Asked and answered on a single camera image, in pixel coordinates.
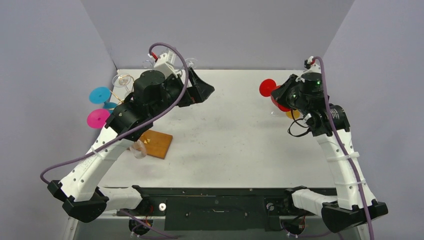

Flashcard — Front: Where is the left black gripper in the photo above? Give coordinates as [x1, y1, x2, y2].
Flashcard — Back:
[149, 67, 214, 120]

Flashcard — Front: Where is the red wine glass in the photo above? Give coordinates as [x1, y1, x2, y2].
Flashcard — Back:
[259, 78, 291, 112]

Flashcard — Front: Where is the pink wine glass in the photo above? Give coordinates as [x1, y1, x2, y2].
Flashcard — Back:
[86, 108, 110, 129]

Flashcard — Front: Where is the clear wine glass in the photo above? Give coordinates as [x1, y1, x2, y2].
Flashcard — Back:
[129, 140, 148, 159]

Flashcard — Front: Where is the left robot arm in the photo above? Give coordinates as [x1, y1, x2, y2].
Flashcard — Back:
[47, 68, 215, 223]

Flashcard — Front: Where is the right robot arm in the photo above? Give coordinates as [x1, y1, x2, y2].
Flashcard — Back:
[270, 73, 389, 233]

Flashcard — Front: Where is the wooden rack base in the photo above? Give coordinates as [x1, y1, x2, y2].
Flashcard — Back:
[138, 130, 173, 159]

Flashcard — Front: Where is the clear glass on gold rack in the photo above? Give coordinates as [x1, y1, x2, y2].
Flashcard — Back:
[112, 73, 134, 91]

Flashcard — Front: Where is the blue wine glass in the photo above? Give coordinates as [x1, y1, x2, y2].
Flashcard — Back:
[88, 86, 118, 111]

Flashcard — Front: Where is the orange cup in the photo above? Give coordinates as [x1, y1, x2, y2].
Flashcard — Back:
[285, 109, 301, 120]

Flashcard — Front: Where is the clear champagne flute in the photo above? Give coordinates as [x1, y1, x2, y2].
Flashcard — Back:
[184, 57, 198, 69]

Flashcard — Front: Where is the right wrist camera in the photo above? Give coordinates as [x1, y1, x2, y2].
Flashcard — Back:
[295, 56, 322, 83]

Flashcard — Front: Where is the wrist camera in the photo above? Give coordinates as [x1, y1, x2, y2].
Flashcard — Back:
[148, 49, 181, 78]
[295, 56, 322, 83]

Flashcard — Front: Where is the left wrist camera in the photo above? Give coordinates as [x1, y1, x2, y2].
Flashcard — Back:
[148, 49, 181, 78]

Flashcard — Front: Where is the silver wire glass rack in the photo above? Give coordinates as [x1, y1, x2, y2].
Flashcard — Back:
[142, 57, 198, 75]

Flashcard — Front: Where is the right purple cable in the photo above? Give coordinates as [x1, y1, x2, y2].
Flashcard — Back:
[311, 55, 376, 240]

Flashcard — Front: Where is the gold wire glass rack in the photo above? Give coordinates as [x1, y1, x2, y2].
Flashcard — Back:
[111, 79, 135, 104]

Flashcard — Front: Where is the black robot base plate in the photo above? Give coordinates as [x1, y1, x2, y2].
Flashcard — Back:
[115, 185, 339, 233]

